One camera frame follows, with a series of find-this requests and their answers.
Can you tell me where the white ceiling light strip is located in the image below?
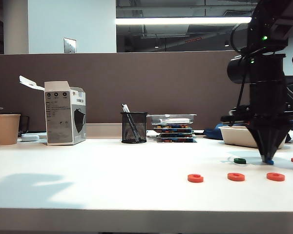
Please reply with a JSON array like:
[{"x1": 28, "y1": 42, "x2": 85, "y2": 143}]
[{"x1": 115, "y1": 16, "x2": 293, "y2": 25}]

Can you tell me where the white face mask box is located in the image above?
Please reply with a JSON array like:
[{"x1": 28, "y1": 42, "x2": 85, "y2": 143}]
[{"x1": 19, "y1": 75, "x2": 87, "y2": 146}]

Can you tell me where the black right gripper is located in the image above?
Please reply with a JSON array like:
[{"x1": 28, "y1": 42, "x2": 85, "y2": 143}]
[{"x1": 220, "y1": 104, "x2": 293, "y2": 162}]

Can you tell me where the beige pulp bowl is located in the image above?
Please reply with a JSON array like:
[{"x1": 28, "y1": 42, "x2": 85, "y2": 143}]
[{"x1": 219, "y1": 125, "x2": 292, "y2": 150}]

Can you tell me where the brown desk partition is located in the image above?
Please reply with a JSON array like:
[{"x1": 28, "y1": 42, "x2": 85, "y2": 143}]
[{"x1": 0, "y1": 51, "x2": 251, "y2": 131}]

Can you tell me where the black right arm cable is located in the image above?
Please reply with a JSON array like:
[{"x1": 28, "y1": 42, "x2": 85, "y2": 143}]
[{"x1": 230, "y1": 22, "x2": 253, "y2": 112}]

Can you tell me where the red letter o magnet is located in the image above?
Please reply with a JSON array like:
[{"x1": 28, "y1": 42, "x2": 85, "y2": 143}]
[
  {"x1": 227, "y1": 172, "x2": 246, "y2": 182},
  {"x1": 266, "y1": 172, "x2": 286, "y2": 182}
]

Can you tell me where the clear plastic box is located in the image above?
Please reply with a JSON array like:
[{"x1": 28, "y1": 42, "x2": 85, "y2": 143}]
[{"x1": 146, "y1": 114, "x2": 197, "y2": 127}]

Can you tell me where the navy blue fabric bundle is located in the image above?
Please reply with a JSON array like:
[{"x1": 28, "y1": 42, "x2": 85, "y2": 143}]
[{"x1": 203, "y1": 119, "x2": 293, "y2": 141}]

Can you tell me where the black mesh pen holder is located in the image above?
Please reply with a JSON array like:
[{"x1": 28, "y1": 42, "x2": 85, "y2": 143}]
[{"x1": 120, "y1": 112, "x2": 148, "y2": 144}]

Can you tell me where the small white plastic case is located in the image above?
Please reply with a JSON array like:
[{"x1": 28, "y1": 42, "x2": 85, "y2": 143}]
[{"x1": 21, "y1": 134, "x2": 40, "y2": 142}]

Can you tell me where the red letter g magnet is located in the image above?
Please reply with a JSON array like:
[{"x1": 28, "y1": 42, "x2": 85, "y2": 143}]
[{"x1": 187, "y1": 174, "x2": 204, "y2": 183}]

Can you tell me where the black and white pen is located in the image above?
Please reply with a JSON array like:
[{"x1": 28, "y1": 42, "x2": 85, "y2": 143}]
[{"x1": 121, "y1": 104, "x2": 142, "y2": 142}]

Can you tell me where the brown paper cup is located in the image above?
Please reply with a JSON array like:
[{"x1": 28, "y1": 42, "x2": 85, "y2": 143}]
[{"x1": 0, "y1": 114, "x2": 21, "y2": 146}]

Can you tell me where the metal wall plate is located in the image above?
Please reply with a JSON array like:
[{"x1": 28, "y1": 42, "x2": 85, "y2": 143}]
[{"x1": 63, "y1": 38, "x2": 77, "y2": 54}]

